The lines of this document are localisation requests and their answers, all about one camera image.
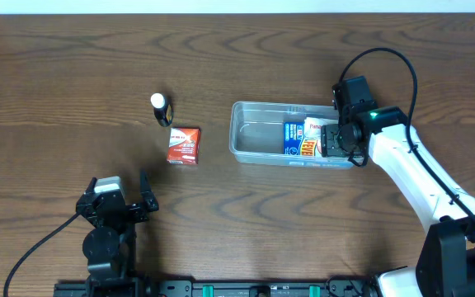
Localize white Panadol packet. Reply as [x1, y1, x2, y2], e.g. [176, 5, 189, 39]
[303, 117, 338, 139]

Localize blue Kool Fever box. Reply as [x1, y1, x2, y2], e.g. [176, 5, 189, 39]
[283, 122, 322, 157]

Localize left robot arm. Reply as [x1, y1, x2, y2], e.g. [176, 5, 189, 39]
[76, 172, 159, 281]

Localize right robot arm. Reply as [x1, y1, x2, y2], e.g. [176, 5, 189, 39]
[321, 77, 475, 297]

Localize clear plastic container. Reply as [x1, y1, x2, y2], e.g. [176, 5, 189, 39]
[229, 101, 353, 169]

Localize red medicine box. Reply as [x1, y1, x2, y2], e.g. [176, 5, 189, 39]
[167, 127, 200, 165]

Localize small black white-capped bottle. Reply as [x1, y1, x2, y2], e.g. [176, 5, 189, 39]
[150, 92, 173, 127]

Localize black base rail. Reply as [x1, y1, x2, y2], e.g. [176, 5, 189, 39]
[53, 280, 380, 297]

